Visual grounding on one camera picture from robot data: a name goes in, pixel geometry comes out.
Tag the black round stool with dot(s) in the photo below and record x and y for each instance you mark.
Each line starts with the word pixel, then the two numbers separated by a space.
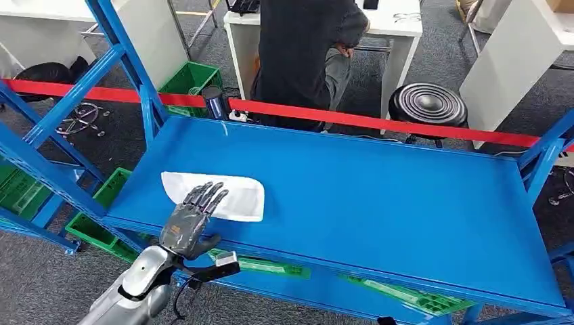
pixel 428 105

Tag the white power adapter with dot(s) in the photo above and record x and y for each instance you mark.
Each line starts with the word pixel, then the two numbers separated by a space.
pixel 237 116

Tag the dark barrier post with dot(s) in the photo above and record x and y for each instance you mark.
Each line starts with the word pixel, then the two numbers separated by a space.
pixel 214 103

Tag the person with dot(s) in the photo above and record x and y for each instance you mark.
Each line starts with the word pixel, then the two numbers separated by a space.
pixel 296 54

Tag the red barrier belt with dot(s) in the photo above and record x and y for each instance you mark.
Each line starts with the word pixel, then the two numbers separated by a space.
pixel 45 88
pixel 358 119

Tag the green plastic crate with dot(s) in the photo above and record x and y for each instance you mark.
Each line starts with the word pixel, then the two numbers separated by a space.
pixel 426 302
pixel 269 267
pixel 89 231
pixel 188 78
pixel 22 193

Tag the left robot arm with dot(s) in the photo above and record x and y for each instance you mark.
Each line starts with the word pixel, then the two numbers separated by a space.
pixel 143 273

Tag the blue metal shelf rack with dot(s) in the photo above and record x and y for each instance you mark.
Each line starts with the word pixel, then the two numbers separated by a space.
pixel 358 202

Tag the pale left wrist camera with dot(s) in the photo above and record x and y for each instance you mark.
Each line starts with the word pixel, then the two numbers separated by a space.
pixel 226 259

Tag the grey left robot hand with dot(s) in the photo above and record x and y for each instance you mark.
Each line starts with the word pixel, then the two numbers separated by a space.
pixel 186 224

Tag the black desk device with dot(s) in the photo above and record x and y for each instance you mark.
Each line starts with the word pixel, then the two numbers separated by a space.
pixel 244 5

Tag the black office chair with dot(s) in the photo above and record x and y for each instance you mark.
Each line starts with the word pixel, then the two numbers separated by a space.
pixel 45 71

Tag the eyeglasses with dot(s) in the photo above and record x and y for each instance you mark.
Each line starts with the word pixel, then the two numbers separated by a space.
pixel 406 17

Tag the cardboard box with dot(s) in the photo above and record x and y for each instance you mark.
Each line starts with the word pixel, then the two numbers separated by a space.
pixel 563 4

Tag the small black object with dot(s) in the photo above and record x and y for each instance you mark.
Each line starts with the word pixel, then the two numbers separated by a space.
pixel 370 3

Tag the white plastic shell part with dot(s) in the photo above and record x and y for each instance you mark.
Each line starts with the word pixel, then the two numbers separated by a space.
pixel 242 197

